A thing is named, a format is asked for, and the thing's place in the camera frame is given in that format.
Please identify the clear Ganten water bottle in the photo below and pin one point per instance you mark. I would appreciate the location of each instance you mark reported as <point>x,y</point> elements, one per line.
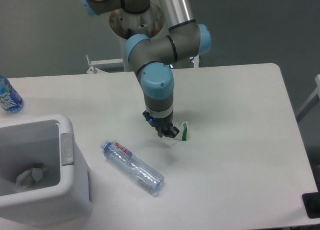
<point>139,171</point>

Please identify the crumpled paper trash in bin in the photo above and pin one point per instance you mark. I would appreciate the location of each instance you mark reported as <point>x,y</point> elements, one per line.
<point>29,179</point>

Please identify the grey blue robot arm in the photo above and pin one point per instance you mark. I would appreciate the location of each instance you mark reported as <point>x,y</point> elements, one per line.
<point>181,38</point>

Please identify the white plastic trash can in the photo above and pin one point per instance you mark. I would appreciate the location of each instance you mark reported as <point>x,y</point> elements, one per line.
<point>64,192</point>

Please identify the white green paper wrapper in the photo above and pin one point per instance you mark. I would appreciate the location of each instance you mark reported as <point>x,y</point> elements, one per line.
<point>182,136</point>

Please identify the white frame at right edge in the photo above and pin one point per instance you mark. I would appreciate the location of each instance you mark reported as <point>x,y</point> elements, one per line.
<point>310,102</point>

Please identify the blue labelled water bottle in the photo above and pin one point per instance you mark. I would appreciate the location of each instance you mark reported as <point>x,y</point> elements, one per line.
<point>10,99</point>

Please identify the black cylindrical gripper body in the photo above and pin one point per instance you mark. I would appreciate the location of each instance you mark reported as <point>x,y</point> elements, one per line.
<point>164,124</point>

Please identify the black device at table corner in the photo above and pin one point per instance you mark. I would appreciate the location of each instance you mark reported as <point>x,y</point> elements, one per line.
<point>312,204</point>

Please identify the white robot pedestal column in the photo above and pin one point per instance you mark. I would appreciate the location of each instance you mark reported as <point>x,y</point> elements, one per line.
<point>125,25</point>

